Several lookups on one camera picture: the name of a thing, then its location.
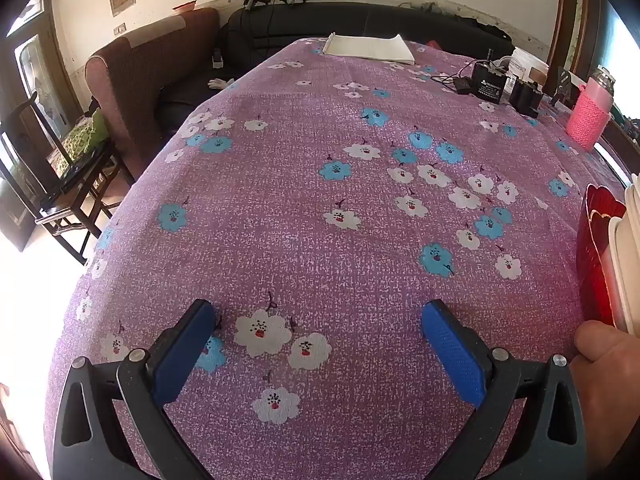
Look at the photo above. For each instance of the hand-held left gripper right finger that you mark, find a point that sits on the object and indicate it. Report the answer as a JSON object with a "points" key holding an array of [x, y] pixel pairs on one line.
{"points": [[452, 355]]}

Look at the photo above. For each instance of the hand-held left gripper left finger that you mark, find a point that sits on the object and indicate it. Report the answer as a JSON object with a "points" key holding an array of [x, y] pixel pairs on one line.
{"points": [[182, 355]]}

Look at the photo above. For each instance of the red scalloped plate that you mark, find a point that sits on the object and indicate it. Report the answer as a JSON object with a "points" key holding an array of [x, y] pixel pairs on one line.
{"points": [[590, 270]]}

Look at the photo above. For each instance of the large white foam bowl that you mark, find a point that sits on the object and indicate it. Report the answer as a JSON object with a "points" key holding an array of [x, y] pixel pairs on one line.
{"points": [[627, 270]]}

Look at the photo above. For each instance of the person's right hand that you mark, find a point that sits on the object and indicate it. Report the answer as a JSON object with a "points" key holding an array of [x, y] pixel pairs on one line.
{"points": [[610, 385]]}

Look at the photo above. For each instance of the purple floral tablecloth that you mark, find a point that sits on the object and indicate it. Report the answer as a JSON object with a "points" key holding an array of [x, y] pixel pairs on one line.
{"points": [[320, 240]]}

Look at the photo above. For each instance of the dark wooden chair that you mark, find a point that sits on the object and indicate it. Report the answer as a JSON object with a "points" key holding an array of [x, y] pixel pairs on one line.
{"points": [[65, 205]]}

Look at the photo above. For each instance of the black bag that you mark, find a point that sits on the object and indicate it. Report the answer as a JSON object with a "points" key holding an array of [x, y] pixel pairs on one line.
{"points": [[82, 165]]}

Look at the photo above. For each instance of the green patterned cushion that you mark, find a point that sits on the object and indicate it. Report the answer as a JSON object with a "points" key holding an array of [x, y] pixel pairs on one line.
{"points": [[82, 135]]}

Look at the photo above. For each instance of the black charger box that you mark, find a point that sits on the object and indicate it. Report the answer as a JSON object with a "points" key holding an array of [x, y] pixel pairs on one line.
{"points": [[525, 97]]}

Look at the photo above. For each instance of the brown armchair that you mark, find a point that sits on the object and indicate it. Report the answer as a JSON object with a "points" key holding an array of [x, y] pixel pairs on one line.
{"points": [[140, 85]]}

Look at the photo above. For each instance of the white glove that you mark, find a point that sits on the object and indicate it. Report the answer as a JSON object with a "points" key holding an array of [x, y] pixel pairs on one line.
{"points": [[220, 83]]}

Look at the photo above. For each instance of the pink knit-sleeved bottle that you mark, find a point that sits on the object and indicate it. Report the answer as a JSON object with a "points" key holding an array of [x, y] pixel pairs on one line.
{"points": [[587, 115]]}

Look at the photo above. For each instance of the black phone stand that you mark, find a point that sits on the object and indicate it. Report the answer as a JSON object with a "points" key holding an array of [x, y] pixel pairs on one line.
{"points": [[565, 82]]}

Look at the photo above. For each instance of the white plastic jar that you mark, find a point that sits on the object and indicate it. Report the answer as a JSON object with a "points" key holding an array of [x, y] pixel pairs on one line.
{"points": [[530, 62]]}

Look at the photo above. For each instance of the white folded cloth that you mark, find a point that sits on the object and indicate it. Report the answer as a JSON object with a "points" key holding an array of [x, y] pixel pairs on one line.
{"points": [[367, 47]]}

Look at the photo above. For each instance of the wooden glass-paned door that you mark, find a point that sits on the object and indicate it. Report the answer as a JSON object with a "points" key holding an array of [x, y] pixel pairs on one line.
{"points": [[30, 60]]}

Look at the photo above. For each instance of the black leather sofa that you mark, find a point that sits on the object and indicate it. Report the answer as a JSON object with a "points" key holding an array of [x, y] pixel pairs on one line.
{"points": [[310, 20]]}

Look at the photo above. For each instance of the wall light switch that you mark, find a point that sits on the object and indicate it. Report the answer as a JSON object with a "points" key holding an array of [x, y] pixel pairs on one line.
{"points": [[120, 29]]}

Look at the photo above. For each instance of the dark wooden door frame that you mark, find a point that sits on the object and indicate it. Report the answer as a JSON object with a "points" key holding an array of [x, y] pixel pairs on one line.
{"points": [[562, 10]]}

